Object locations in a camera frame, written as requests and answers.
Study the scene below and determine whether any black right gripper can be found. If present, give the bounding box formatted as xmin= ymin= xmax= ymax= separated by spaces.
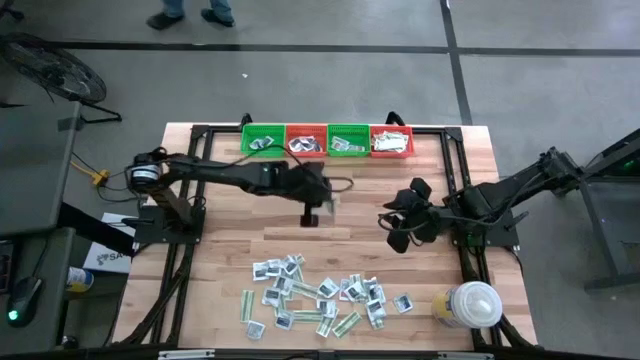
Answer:
xmin=383 ymin=176 xmax=444 ymax=242

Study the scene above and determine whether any black keyboard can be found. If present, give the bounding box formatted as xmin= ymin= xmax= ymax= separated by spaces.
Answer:
xmin=0 ymin=239 xmax=15 ymax=297

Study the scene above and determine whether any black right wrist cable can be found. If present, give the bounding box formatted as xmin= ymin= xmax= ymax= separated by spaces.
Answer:
xmin=377 ymin=209 xmax=434 ymax=236

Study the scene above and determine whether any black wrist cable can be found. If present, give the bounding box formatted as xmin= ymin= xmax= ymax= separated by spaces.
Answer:
xmin=219 ymin=149 xmax=355 ymax=195
xmin=377 ymin=209 xmax=434 ymax=236

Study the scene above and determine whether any white and yellow can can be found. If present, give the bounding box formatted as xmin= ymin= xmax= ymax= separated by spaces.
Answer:
xmin=66 ymin=266 xmax=95 ymax=294

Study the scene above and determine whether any green plastic basket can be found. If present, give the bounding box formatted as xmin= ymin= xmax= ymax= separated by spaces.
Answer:
xmin=326 ymin=123 xmax=372 ymax=158
xmin=240 ymin=123 xmax=287 ymax=159

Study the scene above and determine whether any black metal stand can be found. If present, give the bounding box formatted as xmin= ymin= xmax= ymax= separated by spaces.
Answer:
xmin=569 ymin=127 xmax=640 ymax=291

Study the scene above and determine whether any white printed cardboard box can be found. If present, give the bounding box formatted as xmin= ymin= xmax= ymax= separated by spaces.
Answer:
xmin=82 ymin=212 xmax=136 ymax=275

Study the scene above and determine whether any black floor fan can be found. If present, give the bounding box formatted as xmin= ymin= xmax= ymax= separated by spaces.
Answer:
xmin=0 ymin=29 xmax=123 ymax=125

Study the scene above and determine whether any grey desk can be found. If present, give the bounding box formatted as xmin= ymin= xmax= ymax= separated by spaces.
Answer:
xmin=0 ymin=101 xmax=84 ymax=354

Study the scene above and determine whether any orange-red plastic basket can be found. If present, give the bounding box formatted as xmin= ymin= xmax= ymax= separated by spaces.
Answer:
xmin=369 ymin=124 xmax=416 ymax=160
xmin=284 ymin=123 xmax=329 ymax=159

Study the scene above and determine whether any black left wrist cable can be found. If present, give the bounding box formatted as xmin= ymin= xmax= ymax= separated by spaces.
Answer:
xmin=219 ymin=149 xmax=355 ymax=195

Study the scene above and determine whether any person's shoe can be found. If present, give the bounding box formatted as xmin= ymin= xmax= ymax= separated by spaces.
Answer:
xmin=145 ymin=11 xmax=186 ymax=31
xmin=200 ymin=7 xmax=236 ymax=28

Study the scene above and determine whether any yellow wipes canister white lid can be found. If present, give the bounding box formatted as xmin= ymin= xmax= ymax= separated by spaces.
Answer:
xmin=430 ymin=280 xmax=504 ymax=330

